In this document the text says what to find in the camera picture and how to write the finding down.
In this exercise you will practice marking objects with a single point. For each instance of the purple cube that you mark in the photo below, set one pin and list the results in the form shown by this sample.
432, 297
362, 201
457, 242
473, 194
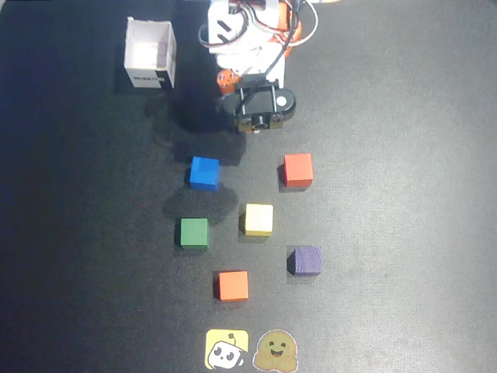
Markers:
306, 261

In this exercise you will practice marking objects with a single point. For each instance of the yellow robot sticker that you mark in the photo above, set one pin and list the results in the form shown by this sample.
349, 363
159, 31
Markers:
227, 349

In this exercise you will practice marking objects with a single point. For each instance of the hugging face emoji sticker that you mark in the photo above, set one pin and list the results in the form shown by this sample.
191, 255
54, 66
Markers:
275, 351

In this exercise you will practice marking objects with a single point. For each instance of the dark grey table mat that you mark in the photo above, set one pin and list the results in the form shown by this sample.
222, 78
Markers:
388, 194

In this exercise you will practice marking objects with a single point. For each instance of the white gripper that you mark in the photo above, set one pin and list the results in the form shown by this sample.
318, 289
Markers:
226, 82

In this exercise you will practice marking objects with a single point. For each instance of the yellow cube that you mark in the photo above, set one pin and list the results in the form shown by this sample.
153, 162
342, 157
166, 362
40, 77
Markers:
258, 218

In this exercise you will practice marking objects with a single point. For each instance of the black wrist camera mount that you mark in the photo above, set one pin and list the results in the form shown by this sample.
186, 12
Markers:
264, 103

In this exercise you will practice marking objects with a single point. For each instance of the orange cube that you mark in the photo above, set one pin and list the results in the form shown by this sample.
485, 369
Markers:
232, 285

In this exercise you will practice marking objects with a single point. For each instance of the white cardboard box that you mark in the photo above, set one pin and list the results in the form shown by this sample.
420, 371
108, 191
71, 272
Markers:
149, 50

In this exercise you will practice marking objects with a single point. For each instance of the red cube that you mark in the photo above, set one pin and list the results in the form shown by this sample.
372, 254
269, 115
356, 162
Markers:
298, 169

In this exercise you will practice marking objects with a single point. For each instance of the blue cube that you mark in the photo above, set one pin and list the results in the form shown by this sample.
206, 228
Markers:
204, 173

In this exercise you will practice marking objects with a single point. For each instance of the green cube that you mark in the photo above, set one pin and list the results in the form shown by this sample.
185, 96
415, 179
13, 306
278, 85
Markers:
194, 232

